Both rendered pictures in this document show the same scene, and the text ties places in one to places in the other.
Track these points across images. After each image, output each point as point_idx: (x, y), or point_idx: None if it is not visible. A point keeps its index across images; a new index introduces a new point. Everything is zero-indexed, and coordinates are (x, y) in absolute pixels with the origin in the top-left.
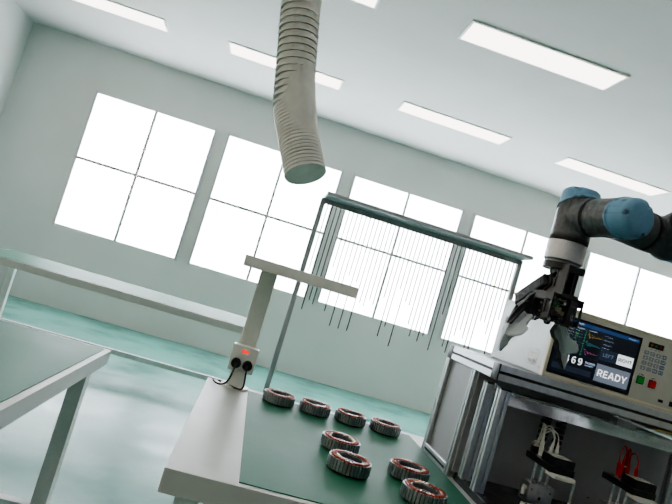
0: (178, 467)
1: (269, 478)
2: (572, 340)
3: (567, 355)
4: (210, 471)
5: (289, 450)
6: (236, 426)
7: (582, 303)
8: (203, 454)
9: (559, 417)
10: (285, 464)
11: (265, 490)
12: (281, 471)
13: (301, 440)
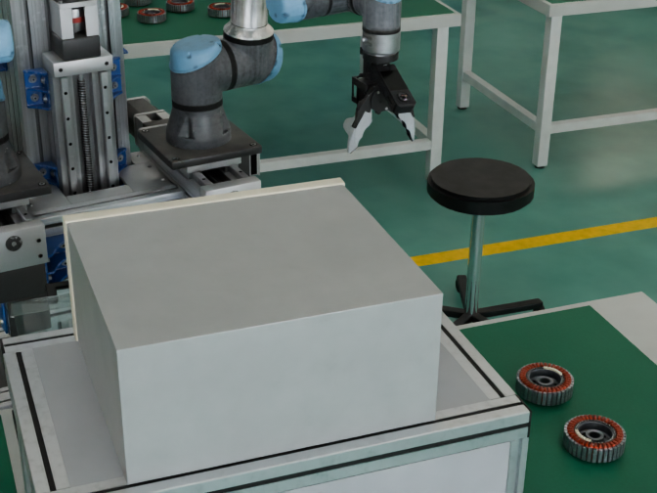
0: (636, 296)
1: (580, 324)
2: (350, 117)
3: (348, 139)
4: (618, 306)
5: (622, 391)
6: None
7: (353, 78)
8: (651, 325)
9: None
10: (594, 357)
11: (566, 308)
12: (585, 342)
13: (640, 432)
